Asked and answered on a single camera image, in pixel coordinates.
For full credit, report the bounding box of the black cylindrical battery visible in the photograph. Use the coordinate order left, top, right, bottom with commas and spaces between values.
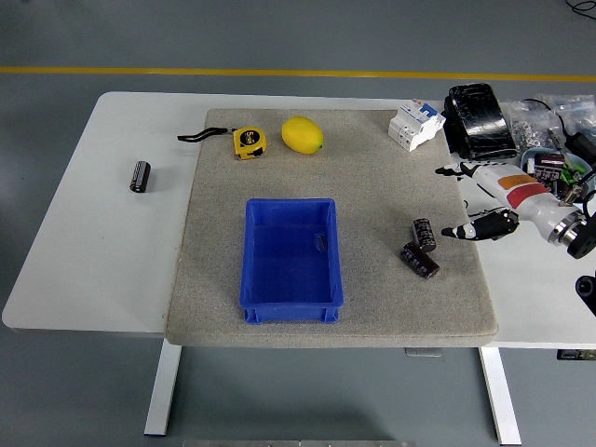
399, 241, 440, 279
534, 153, 565, 182
129, 160, 153, 194
412, 217, 437, 252

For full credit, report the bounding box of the grey-brown mat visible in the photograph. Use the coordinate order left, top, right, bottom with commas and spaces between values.
165, 108, 499, 349

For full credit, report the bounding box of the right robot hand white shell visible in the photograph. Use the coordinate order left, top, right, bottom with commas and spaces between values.
436, 161, 577, 243

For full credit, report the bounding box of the clear plastic bag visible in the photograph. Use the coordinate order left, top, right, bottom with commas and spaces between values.
535, 94, 596, 141

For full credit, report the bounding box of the yellow lemon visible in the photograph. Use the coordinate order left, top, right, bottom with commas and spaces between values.
280, 115, 325, 155

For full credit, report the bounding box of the blue plastic box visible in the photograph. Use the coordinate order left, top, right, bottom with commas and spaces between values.
237, 197, 345, 325

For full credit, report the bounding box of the black power adapter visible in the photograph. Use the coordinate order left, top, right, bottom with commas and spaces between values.
565, 132, 596, 165

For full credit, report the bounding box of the white circuit breaker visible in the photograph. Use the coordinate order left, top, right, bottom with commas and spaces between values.
387, 100, 447, 153

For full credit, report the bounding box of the black wrapped pedal device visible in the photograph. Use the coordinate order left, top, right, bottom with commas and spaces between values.
440, 82, 521, 162

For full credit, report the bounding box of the black floor cable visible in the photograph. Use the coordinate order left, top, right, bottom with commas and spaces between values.
565, 0, 596, 20

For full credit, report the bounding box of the white table leg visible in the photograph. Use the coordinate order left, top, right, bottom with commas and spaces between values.
142, 346, 183, 438
479, 347, 522, 446

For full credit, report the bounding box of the clear bag of washers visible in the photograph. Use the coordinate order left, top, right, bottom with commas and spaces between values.
509, 100, 567, 151

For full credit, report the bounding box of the light blue bowl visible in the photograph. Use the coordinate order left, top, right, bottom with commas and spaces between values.
520, 147, 596, 199

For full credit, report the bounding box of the yellow tape measure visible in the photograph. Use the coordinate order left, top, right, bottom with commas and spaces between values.
177, 126, 270, 162

